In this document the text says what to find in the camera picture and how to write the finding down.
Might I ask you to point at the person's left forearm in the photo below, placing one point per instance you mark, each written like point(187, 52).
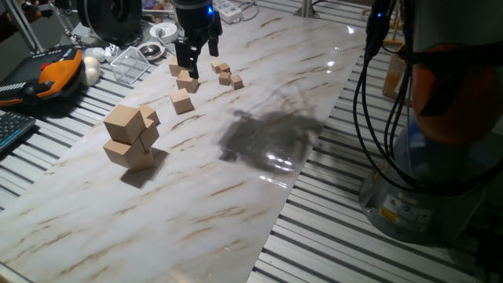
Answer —
point(8, 27)

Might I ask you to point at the white round device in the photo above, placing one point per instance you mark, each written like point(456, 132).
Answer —
point(167, 31)

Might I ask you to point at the grey metal stand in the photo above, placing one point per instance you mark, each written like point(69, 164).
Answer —
point(68, 27)

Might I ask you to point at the black filament spool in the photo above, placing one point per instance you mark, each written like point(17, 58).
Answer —
point(110, 19)

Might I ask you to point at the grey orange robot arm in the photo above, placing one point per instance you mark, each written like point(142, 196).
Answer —
point(452, 98)

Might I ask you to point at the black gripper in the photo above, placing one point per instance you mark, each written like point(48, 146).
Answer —
point(192, 19)

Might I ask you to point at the wooden slat rack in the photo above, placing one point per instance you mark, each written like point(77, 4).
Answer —
point(393, 41)

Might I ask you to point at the white egg-shaped object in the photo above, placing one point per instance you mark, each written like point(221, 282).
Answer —
point(91, 70)

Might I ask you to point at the slanted metal pole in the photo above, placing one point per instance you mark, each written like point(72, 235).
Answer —
point(23, 25)

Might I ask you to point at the black keyboard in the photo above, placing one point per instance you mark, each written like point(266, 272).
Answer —
point(13, 127)

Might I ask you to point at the orange black teach pendant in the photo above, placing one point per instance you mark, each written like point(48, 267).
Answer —
point(55, 74)

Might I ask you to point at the white plug adapter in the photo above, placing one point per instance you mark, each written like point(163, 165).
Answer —
point(98, 53)

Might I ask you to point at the person's left hand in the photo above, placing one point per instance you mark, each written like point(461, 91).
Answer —
point(37, 11)

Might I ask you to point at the marble pattern mat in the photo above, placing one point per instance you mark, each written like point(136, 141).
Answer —
point(236, 177)

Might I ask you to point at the white power strip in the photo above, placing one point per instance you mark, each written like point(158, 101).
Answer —
point(230, 12)

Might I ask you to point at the aluminium frame profile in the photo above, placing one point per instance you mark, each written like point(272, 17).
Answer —
point(306, 8)

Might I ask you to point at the clear plastic box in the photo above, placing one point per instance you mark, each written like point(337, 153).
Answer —
point(129, 65)

